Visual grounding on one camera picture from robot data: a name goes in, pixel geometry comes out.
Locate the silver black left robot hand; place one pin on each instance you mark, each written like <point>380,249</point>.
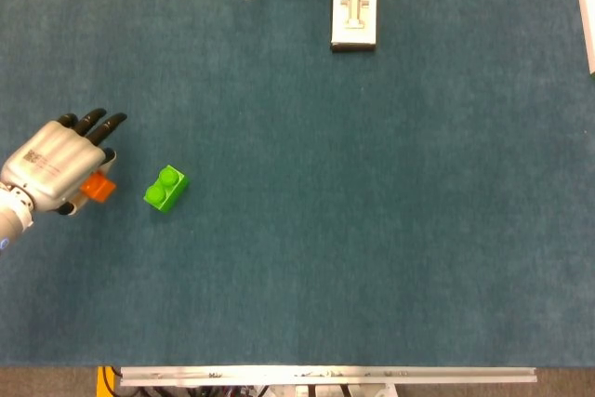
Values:
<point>51,164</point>

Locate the orange toy brick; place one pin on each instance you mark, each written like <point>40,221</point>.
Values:
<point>100,190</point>

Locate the green toy brick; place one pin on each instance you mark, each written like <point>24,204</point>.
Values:
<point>165,194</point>

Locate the blue felt table cloth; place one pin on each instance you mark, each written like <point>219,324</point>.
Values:
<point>325,206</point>

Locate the white box black base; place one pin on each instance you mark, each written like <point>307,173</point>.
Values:
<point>354,9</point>

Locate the flat white green box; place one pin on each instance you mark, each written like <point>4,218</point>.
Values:
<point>586,6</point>

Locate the yellow frame piece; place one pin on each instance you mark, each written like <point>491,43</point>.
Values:
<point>102,380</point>

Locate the aluminium rail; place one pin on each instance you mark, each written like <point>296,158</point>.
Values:
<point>325,375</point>

